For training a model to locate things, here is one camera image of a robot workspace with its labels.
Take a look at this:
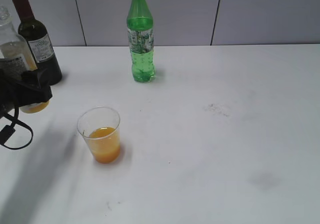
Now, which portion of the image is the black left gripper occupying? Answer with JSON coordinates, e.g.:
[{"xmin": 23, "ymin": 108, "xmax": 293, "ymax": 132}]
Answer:
[{"xmin": 0, "ymin": 69, "xmax": 53, "ymax": 118}]

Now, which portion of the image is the orange juice bottle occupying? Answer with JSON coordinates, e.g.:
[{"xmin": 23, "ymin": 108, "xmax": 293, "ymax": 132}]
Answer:
[{"xmin": 0, "ymin": 5, "xmax": 49, "ymax": 113}]

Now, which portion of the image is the transparent plastic cup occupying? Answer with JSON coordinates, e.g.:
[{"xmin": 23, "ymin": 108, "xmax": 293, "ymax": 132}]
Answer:
[{"xmin": 76, "ymin": 106, "xmax": 121, "ymax": 163}]

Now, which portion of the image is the dark red wine bottle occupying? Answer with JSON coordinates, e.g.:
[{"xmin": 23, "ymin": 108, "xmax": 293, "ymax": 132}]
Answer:
[{"xmin": 12, "ymin": 0, "xmax": 63, "ymax": 86}]

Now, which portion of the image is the green soda bottle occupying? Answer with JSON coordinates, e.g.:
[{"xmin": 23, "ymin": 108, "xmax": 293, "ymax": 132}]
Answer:
[{"xmin": 126, "ymin": 0, "xmax": 156, "ymax": 83}]

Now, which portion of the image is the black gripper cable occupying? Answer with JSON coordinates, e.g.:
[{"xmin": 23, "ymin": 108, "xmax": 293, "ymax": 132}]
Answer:
[{"xmin": 0, "ymin": 103, "xmax": 34, "ymax": 150}]

